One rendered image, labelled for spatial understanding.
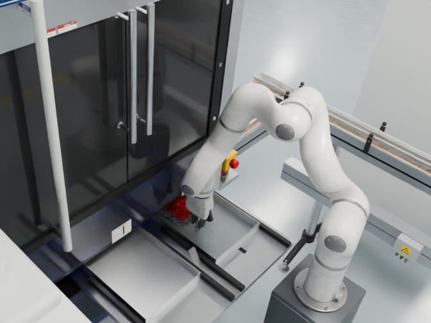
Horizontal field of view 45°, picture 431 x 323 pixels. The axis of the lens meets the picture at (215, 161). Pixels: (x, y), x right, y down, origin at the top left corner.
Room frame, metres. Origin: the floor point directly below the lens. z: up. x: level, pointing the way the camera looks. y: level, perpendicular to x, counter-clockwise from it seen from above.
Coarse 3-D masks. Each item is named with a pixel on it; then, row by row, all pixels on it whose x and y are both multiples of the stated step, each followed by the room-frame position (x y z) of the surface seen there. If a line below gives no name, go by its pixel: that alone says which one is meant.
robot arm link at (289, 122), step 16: (240, 96) 1.30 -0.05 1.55; (256, 96) 1.28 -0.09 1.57; (272, 96) 1.26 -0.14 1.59; (224, 112) 1.32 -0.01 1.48; (240, 112) 1.28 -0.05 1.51; (256, 112) 1.26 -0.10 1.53; (272, 112) 1.20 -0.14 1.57; (288, 112) 1.19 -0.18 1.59; (304, 112) 1.20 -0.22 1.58; (240, 128) 1.30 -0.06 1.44; (272, 128) 1.18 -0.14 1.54; (288, 128) 1.15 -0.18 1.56; (304, 128) 1.17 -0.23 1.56
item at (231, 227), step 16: (224, 208) 1.51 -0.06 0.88; (160, 224) 1.38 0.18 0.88; (192, 224) 1.40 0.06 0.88; (208, 224) 1.41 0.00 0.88; (224, 224) 1.42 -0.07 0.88; (240, 224) 1.43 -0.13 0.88; (256, 224) 1.43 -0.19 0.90; (192, 240) 1.32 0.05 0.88; (208, 240) 1.33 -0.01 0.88; (224, 240) 1.34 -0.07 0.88; (240, 240) 1.33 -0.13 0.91; (208, 256) 1.23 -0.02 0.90; (224, 256) 1.26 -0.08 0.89
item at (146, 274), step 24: (120, 240) 1.27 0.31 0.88; (144, 240) 1.29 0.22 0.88; (96, 264) 1.15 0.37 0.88; (120, 264) 1.17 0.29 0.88; (144, 264) 1.18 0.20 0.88; (168, 264) 1.19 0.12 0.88; (120, 288) 1.07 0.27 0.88; (144, 288) 1.08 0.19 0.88; (168, 288) 1.09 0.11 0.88; (144, 312) 0.99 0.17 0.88
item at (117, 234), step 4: (128, 220) 1.22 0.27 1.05; (124, 224) 1.21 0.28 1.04; (128, 224) 1.22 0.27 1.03; (120, 228) 1.19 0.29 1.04; (124, 228) 1.21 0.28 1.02; (128, 228) 1.22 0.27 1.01; (112, 232) 1.17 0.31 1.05; (116, 232) 1.18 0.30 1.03; (120, 232) 1.19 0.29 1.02; (124, 232) 1.21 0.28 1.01; (128, 232) 1.22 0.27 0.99; (112, 236) 1.17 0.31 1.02; (116, 236) 1.18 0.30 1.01; (120, 236) 1.19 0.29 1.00; (112, 240) 1.16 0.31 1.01; (116, 240) 1.18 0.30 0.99
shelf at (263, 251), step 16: (144, 224) 1.37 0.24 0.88; (256, 240) 1.36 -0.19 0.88; (272, 240) 1.37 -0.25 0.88; (240, 256) 1.27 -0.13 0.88; (256, 256) 1.28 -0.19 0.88; (272, 256) 1.29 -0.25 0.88; (80, 272) 1.11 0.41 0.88; (240, 272) 1.20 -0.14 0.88; (256, 272) 1.21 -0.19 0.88; (80, 288) 1.06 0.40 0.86; (192, 288) 1.10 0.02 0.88; (208, 288) 1.11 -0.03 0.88; (112, 304) 1.00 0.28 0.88; (176, 304) 1.03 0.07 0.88; (192, 304) 1.04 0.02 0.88; (208, 304) 1.05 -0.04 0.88; (224, 304) 1.05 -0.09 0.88; (128, 320) 0.95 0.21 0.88; (160, 320) 0.96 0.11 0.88; (176, 320) 0.97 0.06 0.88; (192, 320) 0.98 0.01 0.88; (208, 320) 0.99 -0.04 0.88
